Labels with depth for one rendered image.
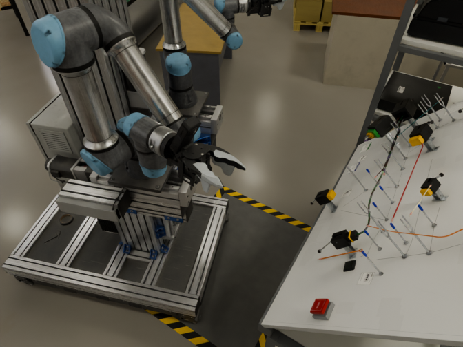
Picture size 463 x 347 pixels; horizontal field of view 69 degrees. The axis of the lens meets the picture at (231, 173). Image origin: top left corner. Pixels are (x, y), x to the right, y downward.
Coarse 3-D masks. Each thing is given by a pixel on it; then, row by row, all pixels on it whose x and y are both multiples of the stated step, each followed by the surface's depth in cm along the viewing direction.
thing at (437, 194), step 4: (436, 176) 109; (440, 176) 110; (428, 180) 108; (432, 180) 107; (436, 180) 107; (424, 184) 108; (428, 184) 107; (432, 184) 106; (436, 184) 106; (440, 184) 107; (424, 188) 107; (432, 188) 106; (436, 188) 106; (436, 192) 107; (440, 192) 108; (436, 196) 109; (440, 196) 108; (444, 196) 108; (448, 196) 107; (432, 200) 110; (436, 200) 109; (440, 200) 108; (444, 200) 106
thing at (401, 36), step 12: (408, 0) 142; (420, 0) 185; (408, 12) 145; (408, 24) 167; (396, 36) 153; (408, 36) 157; (396, 48) 156; (408, 48) 154; (420, 48) 153; (432, 48) 151; (444, 48) 149; (456, 48) 149; (396, 60) 211; (444, 60) 149; (456, 60) 146; (384, 72) 165; (384, 84) 169; (456, 96) 194; (372, 108) 180; (372, 120) 185; (360, 132) 193
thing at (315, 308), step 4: (316, 300) 106; (320, 300) 105; (324, 300) 104; (328, 300) 103; (316, 304) 105; (320, 304) 103; (324, 304) 102; (312, 308) 104; (316, 308) 103; (320, 308) 102; (324, 308) 101; (312, 312) 104; (316, 312) 102; (320, 312) 101; (324, 312) 101
